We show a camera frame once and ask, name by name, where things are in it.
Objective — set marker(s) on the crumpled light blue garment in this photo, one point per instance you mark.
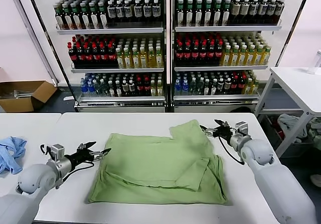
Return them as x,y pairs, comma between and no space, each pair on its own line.
10,156

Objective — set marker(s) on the dark bottle black-white label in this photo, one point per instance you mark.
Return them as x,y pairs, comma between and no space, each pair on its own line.
147,10
111,11
279,11
120,10
261,11
156,10
128,10
138,10
270,11
253,11

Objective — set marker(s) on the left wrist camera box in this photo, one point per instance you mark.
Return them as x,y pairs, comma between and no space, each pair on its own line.
57,151

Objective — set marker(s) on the white side table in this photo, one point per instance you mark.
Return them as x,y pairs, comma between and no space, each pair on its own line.
296,88

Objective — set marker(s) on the cola bottle red cap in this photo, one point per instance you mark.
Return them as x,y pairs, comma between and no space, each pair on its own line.
88,55
72,55
111,55
194,54
80,55
95,55
202,54
179,54
211,54
103,55
218,54
187,54

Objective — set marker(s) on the small dark bottle white label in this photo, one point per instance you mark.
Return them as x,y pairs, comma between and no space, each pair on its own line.
124,89
220,87
131,89
227,87

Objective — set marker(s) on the white paper scrap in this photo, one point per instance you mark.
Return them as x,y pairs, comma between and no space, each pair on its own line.
69,99

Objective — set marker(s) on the small dark bottle white cap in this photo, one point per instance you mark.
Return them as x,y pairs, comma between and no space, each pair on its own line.
206,88
111,89
213,88
118,89

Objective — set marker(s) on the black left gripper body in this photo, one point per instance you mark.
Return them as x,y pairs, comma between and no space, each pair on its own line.
80,157

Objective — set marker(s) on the beverage display cabinet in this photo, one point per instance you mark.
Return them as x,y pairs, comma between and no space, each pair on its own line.
225,28
110,30

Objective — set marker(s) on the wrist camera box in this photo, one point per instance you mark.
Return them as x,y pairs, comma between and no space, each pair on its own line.
57,151
242,128

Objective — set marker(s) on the glass cabinet door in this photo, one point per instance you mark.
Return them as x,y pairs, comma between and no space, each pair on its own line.
293,20
40,33

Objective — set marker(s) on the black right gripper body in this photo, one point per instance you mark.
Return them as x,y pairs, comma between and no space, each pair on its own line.
224,132

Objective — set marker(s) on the small blue drink bottle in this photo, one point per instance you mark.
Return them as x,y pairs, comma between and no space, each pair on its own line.
84,89
185,88
91,89
177,88

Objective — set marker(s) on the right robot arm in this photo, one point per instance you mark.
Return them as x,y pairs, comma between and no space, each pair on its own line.
265,158

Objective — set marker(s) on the light green t-shirt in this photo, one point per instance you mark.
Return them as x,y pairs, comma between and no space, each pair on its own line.
155,158

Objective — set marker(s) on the dark bottle beige label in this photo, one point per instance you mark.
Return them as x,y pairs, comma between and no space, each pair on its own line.
244,11
235,11

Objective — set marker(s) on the pale green cloth pile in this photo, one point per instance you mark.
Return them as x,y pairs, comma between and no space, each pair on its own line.
315,129

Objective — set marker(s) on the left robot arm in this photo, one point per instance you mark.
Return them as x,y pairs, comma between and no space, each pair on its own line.
32,178

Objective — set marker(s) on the dark red cloth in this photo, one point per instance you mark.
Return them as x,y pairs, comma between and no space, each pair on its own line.
277,128

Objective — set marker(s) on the clear plastic jar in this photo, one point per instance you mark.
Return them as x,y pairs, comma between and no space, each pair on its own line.
314,63

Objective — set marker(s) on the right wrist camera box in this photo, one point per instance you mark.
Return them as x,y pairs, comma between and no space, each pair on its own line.
242,128

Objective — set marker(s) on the white shoe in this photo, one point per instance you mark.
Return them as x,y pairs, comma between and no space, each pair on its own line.
316,179

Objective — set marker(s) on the grey storage bin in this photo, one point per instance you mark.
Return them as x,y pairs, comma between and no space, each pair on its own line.
298,150

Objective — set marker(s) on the small cola bottle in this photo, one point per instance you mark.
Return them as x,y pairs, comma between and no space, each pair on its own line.
139,88
240,86
146,88
234,86

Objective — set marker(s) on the small yellow drink bottle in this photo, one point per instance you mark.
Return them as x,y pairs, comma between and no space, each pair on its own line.
159,89
247,87
254,87
153,89

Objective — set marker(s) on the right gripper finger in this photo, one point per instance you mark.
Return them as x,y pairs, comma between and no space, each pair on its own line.
210,132
222,123

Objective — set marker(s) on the silver metal rods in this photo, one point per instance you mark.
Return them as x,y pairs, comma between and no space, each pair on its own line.
21,95

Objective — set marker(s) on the open cardboard box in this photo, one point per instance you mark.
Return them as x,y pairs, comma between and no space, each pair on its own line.
15,106

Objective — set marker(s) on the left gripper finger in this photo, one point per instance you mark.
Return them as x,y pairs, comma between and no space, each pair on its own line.
87,144
100,155

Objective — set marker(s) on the dark bottle green cap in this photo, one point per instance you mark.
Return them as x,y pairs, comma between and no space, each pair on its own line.
102,16
67,17
217,14
59,18
93,16
189,14
84,16
180,14
198,14
207,14
76,17
225,14

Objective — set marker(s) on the grey white cloth pile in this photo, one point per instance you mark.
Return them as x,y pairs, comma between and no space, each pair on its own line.
288,122

